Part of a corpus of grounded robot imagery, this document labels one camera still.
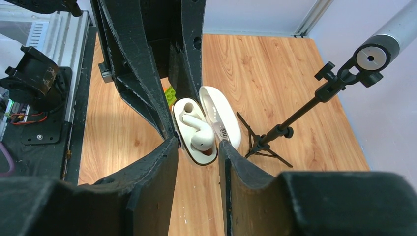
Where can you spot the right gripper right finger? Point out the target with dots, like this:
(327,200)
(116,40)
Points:
(300,203)

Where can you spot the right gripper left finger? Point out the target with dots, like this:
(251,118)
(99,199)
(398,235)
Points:
(134,201)

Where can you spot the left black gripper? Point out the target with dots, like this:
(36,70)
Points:
(148,40)

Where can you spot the white earbud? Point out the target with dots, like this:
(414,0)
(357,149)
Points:
(203,139)

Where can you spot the small beige charging case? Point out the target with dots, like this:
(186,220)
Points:
(213,108)

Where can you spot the green block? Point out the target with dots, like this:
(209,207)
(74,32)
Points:
(170,95)

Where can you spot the black tripod microphone stand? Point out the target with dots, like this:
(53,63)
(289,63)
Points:
(349,74)

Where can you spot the grey microphone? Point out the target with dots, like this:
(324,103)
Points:
(381,48)

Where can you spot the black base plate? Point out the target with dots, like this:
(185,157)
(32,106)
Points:
(46,139)

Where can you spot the aluminium frame rail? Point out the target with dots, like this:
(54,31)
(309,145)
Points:
(312,18)

